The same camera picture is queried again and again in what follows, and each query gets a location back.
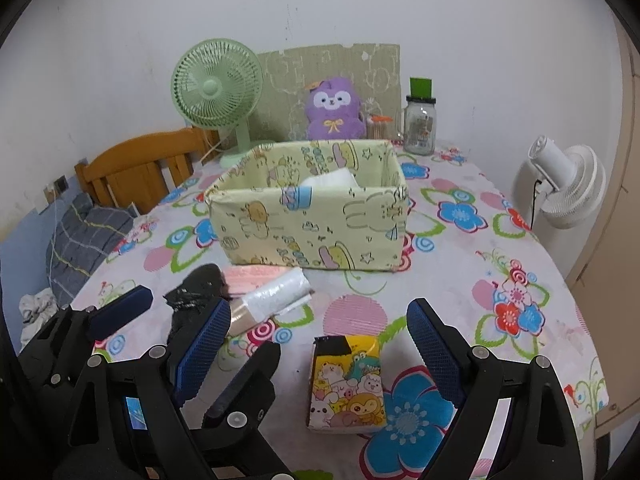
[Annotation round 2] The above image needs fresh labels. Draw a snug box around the black fan cable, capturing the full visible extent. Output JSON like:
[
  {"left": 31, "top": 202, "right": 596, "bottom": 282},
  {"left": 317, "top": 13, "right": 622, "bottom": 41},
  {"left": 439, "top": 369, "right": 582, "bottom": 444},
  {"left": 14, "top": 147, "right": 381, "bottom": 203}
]
[{"left": 527, "top": 177, "right": 546, "bottom": 231}]

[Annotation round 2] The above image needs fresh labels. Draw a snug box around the cotton swab jar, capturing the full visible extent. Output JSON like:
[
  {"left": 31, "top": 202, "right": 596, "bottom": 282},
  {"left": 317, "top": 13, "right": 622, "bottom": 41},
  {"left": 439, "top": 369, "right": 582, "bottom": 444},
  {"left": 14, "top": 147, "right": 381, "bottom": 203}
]
[{"left": 367, "top": 114, "right": 394, "bottom": 140}]

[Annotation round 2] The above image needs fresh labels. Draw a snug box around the green printed cardboard sheet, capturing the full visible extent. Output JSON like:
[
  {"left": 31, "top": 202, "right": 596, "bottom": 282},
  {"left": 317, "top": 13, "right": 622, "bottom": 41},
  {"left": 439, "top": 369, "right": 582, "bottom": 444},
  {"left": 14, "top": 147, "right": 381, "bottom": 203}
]
[{"left": 257, "top": 42, "right": 401, "bottom": 141}]

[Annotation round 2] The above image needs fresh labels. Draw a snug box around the grey plaid cloth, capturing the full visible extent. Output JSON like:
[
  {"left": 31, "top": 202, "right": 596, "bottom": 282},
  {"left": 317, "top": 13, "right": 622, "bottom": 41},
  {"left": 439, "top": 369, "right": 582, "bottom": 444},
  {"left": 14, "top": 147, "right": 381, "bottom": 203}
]
[{"left": 45, "top": 192, "right": 136, "bottom": 306}]

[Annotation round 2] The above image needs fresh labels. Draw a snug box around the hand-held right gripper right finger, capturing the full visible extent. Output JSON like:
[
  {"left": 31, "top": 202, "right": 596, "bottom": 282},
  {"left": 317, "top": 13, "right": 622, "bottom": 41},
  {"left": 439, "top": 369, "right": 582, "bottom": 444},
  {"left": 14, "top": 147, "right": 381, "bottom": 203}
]
[{"left": 406, "top": 298, "right": 586, "bottom": 480}]

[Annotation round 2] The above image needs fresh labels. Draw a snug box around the yellow printed storage box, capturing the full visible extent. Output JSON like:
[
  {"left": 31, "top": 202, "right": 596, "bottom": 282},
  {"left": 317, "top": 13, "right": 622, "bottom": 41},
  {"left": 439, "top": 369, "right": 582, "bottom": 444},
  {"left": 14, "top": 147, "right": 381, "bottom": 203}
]
[{"left": 204, "top": 138, "right": 410, "bottom": 273}]

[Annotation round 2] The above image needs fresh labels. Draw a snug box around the pink packet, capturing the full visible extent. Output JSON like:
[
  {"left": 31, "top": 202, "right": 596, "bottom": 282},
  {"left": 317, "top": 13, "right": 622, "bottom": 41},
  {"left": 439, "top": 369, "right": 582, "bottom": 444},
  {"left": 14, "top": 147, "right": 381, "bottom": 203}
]
[{"left": 221, "top": 266, "right": 296, "bottom": 297}]

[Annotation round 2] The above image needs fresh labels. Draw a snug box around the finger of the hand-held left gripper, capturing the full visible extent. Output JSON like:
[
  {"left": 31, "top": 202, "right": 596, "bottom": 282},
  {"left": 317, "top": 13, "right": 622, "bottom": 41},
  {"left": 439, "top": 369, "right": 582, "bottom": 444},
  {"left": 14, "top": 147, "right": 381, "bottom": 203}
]
[
  {"left": 85, "top": 285, "right": 153, "bottom": 341},
  {"left": 192, "top": 341, "right": 296, "bottom": 480}
]

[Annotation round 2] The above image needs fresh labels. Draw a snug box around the glass jar with black lid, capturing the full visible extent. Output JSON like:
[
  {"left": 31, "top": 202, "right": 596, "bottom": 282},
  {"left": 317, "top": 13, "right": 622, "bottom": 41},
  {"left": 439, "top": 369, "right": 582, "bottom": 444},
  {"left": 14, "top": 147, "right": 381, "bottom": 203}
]
[{"left": 395, "top": 95, "right": 438, "bottom": 156}]

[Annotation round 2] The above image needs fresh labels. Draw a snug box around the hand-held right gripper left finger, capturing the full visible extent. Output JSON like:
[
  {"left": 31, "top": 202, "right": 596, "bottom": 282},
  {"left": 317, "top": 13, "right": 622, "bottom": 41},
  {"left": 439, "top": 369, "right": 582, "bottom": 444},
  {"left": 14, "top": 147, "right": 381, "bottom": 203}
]
[{"left": 60, "top": 297, "right": 233, "bottom": 480}]

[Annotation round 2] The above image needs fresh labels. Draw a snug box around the purple plush toy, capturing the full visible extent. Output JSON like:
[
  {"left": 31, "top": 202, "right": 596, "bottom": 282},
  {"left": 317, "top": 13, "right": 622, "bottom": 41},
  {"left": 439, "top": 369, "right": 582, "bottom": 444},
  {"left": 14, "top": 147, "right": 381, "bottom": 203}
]
[{"left": 305, "top": 76, "right": 367, "bottom": 141}]

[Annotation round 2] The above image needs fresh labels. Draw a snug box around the yellow cartoon tissue packet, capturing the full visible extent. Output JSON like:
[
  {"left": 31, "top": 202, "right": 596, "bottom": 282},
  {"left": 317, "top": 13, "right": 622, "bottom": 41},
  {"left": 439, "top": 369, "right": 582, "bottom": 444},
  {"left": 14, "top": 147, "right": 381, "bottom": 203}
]
[{"left": 306, "top": 336, "right": 388, "bottom": 433}]

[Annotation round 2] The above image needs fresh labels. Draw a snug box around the white towel pack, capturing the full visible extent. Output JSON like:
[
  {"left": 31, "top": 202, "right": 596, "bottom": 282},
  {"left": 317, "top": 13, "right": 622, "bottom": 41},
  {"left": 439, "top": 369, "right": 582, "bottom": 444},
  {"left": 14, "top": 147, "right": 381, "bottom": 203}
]
[{"left": 300, "top": 169, "right": 358, "bottom": 192}]

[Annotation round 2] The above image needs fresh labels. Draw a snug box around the white crumpled cloth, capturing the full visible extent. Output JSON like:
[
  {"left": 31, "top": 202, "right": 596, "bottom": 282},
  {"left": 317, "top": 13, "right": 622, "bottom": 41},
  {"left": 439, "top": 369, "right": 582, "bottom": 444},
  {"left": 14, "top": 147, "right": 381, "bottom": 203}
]
[{"left": 19, "top": 287, "right": 58, "bottom": 326}]

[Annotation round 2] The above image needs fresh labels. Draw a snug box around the white plastic bag roll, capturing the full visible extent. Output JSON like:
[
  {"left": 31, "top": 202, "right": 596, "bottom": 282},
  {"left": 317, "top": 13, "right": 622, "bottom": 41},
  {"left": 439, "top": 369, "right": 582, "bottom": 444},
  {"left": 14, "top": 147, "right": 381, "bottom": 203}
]
[{"left": 225, "top": 266, "right": 313, "bottom": 336}]

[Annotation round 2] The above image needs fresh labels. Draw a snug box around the beige wardrobe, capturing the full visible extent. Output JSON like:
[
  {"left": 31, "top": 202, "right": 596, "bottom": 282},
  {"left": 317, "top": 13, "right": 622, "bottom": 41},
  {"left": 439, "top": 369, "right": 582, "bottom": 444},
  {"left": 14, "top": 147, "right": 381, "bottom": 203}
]
[{"left": 565, "top": 15, "right": 640, "bottom": 441}]

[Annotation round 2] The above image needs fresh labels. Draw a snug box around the white standing fan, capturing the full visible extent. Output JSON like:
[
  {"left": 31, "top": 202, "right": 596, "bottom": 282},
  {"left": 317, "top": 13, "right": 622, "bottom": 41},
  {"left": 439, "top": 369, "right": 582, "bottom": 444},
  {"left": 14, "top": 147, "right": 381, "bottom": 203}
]
[{"left": 520, "top": 135, "right": 608, "bottom": 231}]

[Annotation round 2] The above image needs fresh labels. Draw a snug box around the green desk fan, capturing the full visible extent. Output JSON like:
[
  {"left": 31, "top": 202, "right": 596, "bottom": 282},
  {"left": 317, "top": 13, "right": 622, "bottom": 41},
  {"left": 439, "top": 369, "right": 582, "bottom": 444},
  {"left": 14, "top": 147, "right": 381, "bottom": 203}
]
[{"left": 171, "top": 38, "right": 276, "bottom": 168}]

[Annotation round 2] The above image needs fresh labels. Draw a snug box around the wooden chair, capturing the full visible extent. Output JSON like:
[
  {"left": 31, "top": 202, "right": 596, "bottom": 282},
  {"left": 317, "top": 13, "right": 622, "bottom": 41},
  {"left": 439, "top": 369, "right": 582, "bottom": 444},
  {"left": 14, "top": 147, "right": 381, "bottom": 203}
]
[{"left": 74, "top": 126, "right": 221, "bottom": 216}]

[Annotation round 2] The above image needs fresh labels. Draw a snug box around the black plastic bag bundle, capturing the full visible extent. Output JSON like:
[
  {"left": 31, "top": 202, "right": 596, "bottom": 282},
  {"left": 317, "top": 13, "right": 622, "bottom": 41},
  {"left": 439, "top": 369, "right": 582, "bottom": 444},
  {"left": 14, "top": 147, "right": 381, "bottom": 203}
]
[{"left": 164, "top": 263, "right": 230, "bottom": 346}]

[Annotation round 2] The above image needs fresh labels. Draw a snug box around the desk fan power cord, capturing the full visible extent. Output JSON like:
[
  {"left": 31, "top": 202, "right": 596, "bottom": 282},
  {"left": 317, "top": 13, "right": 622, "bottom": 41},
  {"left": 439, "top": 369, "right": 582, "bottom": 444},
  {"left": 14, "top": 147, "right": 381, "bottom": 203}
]
[{"left": 200, "top": 130, "right": 223, "bottom": 163}]

